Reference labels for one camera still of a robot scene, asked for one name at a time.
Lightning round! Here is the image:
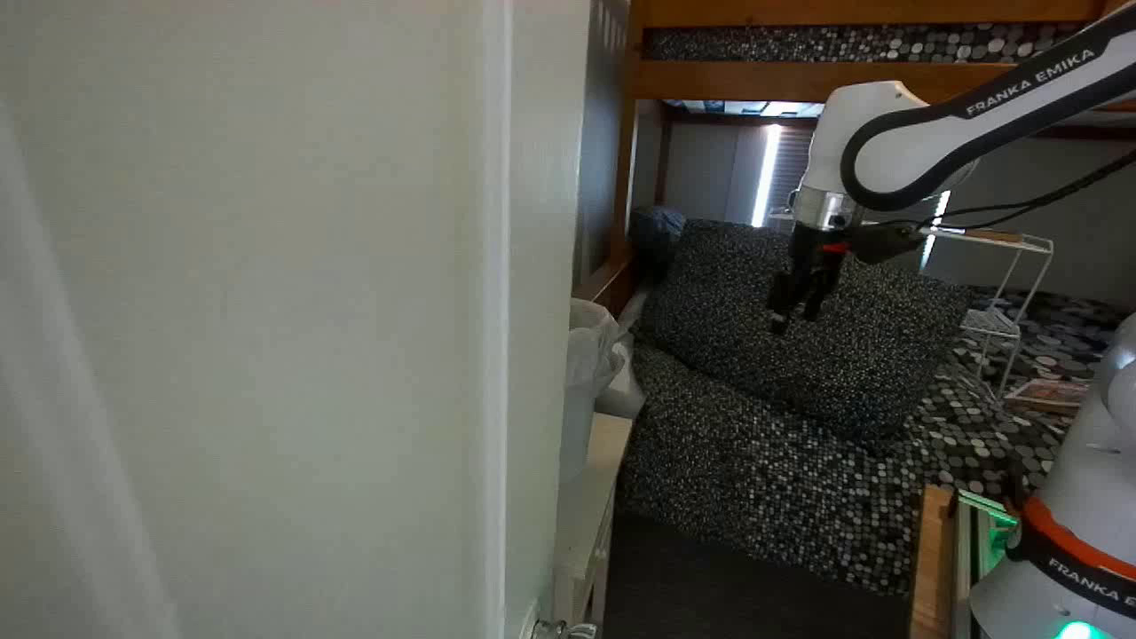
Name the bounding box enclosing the bin with plastic bag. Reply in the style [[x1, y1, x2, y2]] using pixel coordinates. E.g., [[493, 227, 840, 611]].
[[565, 296, 648, 483]]

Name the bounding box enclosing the black dotted pillow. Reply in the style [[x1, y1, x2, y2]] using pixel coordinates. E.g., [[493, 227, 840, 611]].
[[636, 217, 972, 447]]

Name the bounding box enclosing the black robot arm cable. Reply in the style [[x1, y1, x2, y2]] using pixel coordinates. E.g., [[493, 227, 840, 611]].
[[920, 144, 1136, 239]]

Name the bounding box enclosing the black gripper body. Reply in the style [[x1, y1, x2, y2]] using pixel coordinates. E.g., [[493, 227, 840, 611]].
[[767, 220, 853, 320]]

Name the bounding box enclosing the wooden base board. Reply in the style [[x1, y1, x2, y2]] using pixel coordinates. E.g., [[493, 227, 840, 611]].
[[904, 480, 959, 639]]

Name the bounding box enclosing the white nightstand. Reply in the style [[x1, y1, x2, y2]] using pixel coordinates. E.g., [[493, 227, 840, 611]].
[[545, 405, 636, 633]]

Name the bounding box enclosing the aluminium base frame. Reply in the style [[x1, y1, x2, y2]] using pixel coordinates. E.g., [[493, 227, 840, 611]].
[[953, 490, 1023, 582]]

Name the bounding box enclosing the dotted bunk mattress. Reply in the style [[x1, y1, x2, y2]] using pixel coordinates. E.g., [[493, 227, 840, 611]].
[[643, 20, 1087, 67]]

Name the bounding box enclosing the wooden bunk bed frame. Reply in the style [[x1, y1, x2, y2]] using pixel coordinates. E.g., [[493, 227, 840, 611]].
[[574, 0, 1136, 315]]

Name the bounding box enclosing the blue cushion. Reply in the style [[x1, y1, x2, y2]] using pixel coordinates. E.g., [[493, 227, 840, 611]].
[[636, 205, 693, 260]]

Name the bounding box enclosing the white wire rack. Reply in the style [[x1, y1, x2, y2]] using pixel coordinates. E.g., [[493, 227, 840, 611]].
[[772, 205, 1062, 400]]

